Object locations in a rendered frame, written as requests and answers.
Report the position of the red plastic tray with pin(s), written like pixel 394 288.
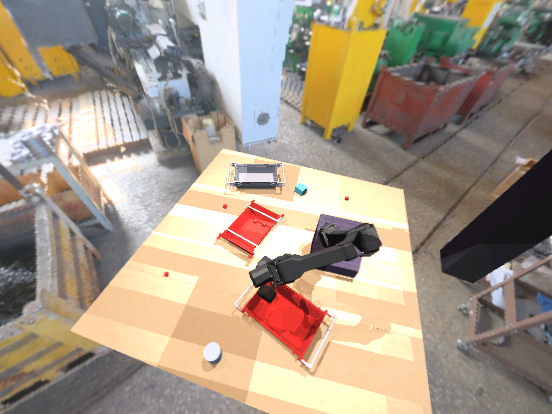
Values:
pixel 251 231

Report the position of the small teal block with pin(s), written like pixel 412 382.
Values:
pixel 300 189

